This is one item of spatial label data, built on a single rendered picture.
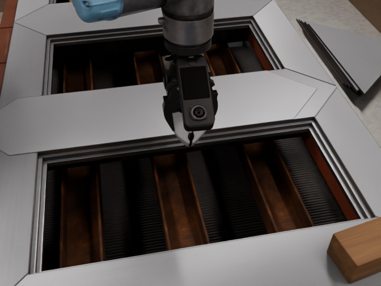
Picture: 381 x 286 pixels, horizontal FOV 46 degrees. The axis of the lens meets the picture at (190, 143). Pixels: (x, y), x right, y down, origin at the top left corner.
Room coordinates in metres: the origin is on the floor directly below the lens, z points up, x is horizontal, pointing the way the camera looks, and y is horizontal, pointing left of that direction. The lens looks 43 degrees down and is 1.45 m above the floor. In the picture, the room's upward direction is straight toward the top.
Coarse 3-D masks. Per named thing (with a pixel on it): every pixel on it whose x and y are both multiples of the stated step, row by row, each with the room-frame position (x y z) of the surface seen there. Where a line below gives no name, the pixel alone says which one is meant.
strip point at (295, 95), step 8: (272, 80) 0.85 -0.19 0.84; (280, 80) 0.85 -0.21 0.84; (288, 80) 0.85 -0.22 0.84; (280, 88) 0.82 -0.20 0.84; (288, 88) 0.82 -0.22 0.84; (296, 88) 0.82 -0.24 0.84; (304, 88) 0.82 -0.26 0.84; (312, 88) 0.82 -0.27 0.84; (280, 96) 0.79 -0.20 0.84; (288, 96) 0.79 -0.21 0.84; (296, 96) 0.79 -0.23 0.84; (304, 96) 0.79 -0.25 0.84; (288, 104) 0.76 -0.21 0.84; (296, 104) 0.76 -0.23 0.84; (304, 104) 0.76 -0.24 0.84; (296, 112) 0.73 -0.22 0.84
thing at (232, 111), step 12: (216, 84) 0.83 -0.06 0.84; (228, 84) 0.83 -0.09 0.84; (228, 96) 0.79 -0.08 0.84; (240, 96) 0.79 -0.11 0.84; (228, 108) 0.75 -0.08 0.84; (240, 108) 0.75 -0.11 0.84; (216, 120) 0.71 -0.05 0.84; (228, 120) 0.71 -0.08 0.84; (240, 120) 0.71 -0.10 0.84; (252, 120) 0.71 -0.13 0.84
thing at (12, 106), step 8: (8, 104) 0.76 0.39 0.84; (16, 104) 0.76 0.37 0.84; (0, 112) 0.73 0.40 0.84; (8, 112) 0.73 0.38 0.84; (0, 120) 0.71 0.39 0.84; (8, 120) 0.71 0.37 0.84; (0, 128) 0.68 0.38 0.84; (8, 128) 0.68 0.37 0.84; (0, 136) 0.66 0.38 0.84; (8, 136) 0.66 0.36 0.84; (0, 144) 0.64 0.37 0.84; (8, 144) 0.64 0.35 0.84; (8, 152) 0.61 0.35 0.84
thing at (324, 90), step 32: (96, 32) 1.08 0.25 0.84; (128, 32) 1.09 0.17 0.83; (160, 32) 1.10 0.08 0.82; (256, 32) 1.09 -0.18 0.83; (320, 96) 0.79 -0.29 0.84; (224, 128) 0.69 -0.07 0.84; (256, 128) 0.69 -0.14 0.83; (288, 128) 0.70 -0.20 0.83; (320, 128) 0.69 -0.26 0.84; (64, 160) 0.61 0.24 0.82; (352, 192) 0.53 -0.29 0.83; (32, 224) 0.45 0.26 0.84; (32, 256) 0.39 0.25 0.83
